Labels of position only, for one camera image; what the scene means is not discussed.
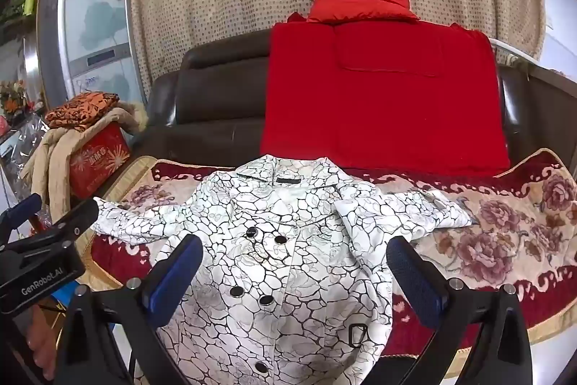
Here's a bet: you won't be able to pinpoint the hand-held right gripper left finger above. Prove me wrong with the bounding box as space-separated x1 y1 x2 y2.
53 234 204 385

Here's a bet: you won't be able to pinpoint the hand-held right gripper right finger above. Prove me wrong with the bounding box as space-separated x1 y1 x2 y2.
386 236 542 385

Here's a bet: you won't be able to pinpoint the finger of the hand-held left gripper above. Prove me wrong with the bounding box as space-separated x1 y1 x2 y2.
0 198 100 255
0 193 43 239

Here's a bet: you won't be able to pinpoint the white black-veined coat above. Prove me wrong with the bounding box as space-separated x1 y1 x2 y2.
90 155 474 385

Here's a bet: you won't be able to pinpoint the person's left hand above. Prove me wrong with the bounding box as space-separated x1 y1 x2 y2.
25 304 57 381

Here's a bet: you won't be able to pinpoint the blue plastic sheet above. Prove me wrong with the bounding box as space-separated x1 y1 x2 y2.
52 283 93 311

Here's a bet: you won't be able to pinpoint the beige garment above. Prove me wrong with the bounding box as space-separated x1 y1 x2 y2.
20 103 149 228

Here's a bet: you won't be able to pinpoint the clear plastic sheet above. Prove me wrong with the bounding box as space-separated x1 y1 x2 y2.
0 117 50 187

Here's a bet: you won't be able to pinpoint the red gift box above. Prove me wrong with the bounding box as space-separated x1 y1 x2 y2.
67 123 133 201

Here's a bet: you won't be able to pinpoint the red floral blanket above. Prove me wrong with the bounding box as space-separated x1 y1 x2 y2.
88 148 577 368

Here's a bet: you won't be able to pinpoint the orange black patterned cloth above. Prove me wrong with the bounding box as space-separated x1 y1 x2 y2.
44 93 122 132

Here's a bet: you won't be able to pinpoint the artificial flowers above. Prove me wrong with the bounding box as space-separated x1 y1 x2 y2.
0 79 30 115

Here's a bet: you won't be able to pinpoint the large red cushion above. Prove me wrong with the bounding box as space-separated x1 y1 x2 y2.
259 13 512 178

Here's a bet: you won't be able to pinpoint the brown leather sofa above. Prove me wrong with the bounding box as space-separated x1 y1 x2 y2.
131 29 577 169

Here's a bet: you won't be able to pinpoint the silver refrigerator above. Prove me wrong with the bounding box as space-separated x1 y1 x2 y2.
36 0 149 106

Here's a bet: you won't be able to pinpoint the white rod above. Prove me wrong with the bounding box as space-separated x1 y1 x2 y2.
489 37 577 81

